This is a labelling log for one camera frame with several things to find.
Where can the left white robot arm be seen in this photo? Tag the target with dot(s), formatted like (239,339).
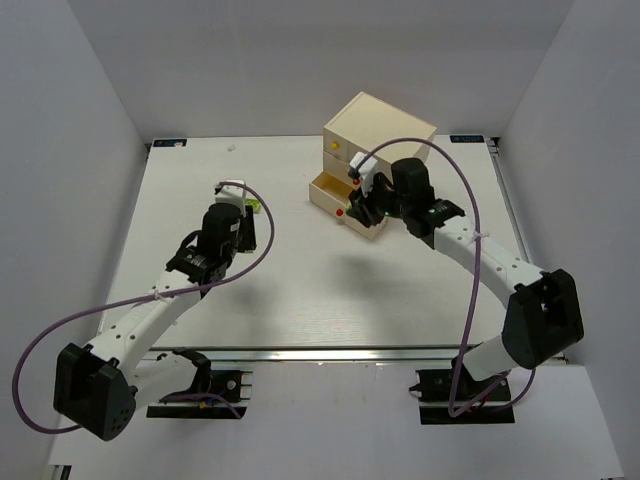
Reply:
(102,384)

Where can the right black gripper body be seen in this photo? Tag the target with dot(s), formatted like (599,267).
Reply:
(368,201)

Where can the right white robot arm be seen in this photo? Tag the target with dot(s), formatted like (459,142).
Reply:
(543,315)

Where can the aluminium front rail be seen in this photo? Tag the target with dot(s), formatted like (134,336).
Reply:
(326,354)

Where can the blue label sticker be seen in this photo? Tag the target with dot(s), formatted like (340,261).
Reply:
(466,139)
(169,143)

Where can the red knob drawer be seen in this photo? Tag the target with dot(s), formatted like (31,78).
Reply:
(332,195)

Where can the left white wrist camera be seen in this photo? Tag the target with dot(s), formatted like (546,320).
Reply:
(231,192)

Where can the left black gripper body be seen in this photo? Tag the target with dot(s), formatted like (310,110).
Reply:
(249,228)

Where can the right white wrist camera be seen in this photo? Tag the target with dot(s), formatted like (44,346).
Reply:
(363,168)

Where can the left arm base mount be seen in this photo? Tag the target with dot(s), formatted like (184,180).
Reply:
(225,397)

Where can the lime printed lego brick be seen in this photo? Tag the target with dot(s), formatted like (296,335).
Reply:
(254,204)

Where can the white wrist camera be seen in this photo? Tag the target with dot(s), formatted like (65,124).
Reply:
(363,168)
(231,192)

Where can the left blue label sticker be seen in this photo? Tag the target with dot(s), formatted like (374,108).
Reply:
(169,143)

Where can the aluminium rail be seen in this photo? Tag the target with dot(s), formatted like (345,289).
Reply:
(510,200)
(326,354)

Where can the right blue label sticker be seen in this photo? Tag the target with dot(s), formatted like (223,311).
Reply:
(466,139)

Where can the aluminium right rail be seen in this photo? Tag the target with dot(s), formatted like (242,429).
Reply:
(510,200)

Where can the yellow knob drawer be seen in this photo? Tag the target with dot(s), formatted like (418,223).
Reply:
(336,143)

